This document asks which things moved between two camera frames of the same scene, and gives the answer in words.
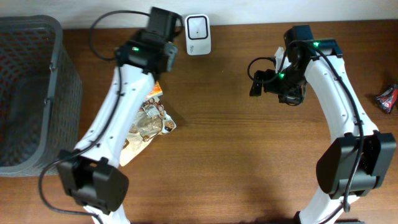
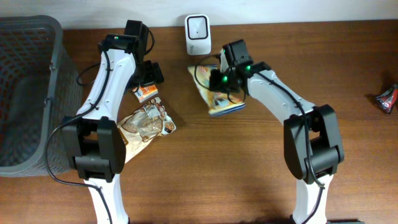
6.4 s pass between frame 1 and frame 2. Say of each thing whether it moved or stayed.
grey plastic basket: stayed
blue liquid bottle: stayed
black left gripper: moved
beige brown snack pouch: stayed
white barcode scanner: stayed
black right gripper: moved
